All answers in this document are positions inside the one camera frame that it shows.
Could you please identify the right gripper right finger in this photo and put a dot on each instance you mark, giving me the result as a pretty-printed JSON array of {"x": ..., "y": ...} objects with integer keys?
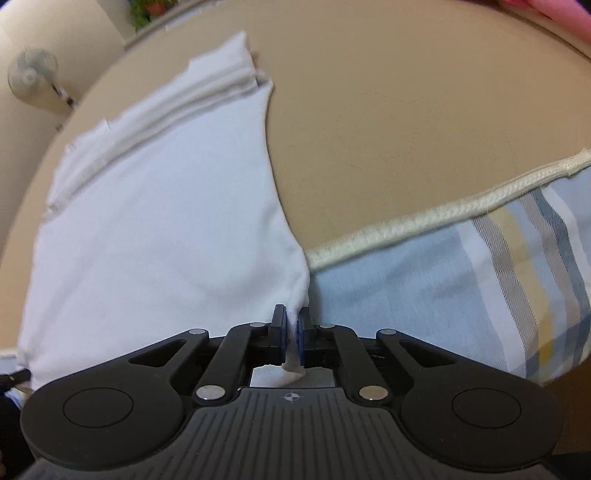
[{"x": 456, "y": 410}]

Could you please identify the potted green plant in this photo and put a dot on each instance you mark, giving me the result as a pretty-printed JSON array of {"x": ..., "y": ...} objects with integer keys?
[{"x": 143, "y": 12}]

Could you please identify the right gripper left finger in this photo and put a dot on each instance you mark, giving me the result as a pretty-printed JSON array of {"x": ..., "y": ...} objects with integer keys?
[{"x": 126, "y": 409}]

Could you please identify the white standing fan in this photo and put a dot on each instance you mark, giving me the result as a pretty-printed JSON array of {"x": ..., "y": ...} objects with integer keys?
[{"x": 34, "y": 71}]

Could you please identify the blue striped bed sheet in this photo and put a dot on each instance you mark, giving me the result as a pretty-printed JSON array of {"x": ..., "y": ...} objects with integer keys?
[{"x": 503, "y": 280}]

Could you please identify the tan mattress pad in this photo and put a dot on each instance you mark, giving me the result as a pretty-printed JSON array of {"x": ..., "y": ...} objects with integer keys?
[{"x": 388, "y": 118}]

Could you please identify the pink floral quilt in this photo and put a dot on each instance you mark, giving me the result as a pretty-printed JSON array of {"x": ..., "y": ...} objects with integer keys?
[{"x": 558, "y": 10}]

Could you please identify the white shirt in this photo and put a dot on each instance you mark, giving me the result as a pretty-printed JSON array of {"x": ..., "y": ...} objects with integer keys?
[{"x": 163, "y": 220}]

